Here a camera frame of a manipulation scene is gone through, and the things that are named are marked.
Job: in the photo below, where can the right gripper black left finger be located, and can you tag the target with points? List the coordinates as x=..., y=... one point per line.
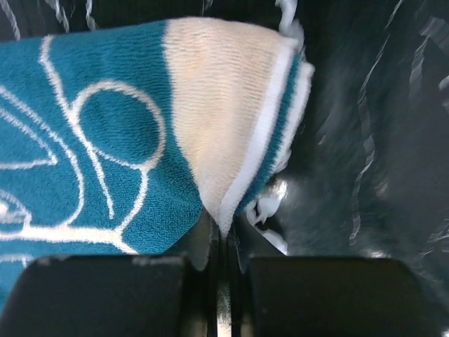
x=172, y=294

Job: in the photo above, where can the teal beige Doraemon towel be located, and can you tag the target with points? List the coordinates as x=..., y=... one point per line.
x=115, y=141

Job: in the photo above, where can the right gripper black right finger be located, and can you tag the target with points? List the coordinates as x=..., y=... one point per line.
x=277, y=295

